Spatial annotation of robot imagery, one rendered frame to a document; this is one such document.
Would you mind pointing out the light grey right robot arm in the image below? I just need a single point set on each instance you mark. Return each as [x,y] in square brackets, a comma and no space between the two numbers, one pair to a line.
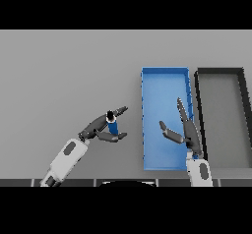
[199,172]

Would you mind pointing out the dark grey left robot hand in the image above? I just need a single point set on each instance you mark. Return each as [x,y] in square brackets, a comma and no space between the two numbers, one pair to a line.
[95,125]

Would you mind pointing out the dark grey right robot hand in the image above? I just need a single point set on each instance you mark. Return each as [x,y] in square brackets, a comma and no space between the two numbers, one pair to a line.
[190,129]

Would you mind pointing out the dark grey bin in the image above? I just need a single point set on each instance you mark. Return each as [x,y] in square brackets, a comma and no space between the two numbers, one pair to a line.
[223,116]

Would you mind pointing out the blue bin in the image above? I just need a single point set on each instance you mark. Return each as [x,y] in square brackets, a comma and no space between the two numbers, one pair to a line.
[165,120]

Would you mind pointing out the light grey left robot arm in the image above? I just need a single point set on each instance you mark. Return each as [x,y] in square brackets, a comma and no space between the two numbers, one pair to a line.
[65,161]

